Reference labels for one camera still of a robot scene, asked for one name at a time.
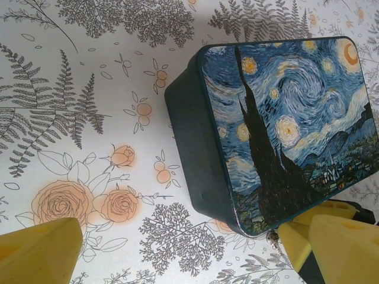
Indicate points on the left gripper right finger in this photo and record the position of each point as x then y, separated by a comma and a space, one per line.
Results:
346, 254

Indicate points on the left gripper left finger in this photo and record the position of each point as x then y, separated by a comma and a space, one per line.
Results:
35, 257

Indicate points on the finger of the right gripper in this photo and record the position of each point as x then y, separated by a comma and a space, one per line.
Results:
331, 208
294, 239

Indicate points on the small silver key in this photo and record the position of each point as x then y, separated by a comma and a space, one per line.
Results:
274, 238

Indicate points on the starry night tin box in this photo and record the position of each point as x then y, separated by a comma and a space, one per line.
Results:
266, 118

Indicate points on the floral patterned table cover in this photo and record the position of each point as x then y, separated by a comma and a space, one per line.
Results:
89, 88

